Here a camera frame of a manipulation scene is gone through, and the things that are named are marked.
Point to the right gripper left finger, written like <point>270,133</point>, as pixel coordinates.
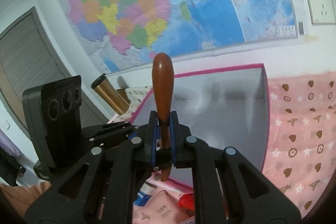
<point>150,142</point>

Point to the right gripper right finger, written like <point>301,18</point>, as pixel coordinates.
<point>181,155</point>

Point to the brown wooden comb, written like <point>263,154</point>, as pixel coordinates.
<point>162,108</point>

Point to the blue white medicine box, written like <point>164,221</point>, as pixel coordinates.
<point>144,194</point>

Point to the large pink cream tube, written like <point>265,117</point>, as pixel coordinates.
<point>162,208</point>

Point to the orange sleeve forearm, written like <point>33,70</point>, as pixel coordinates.
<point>21,198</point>

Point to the cream patterned cloth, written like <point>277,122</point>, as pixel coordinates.
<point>136,96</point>

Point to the pink cardboard box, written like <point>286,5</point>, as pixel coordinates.
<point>225,107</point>

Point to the gold travel mug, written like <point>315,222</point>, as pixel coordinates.
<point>108,93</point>

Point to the grey door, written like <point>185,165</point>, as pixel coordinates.
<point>27,60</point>

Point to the pink patterned tablecloth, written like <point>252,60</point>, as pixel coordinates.
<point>300,151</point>

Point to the colourful wall map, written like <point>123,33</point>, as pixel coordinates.
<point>122,34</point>

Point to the white wall socket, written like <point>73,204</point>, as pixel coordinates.
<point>321,12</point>

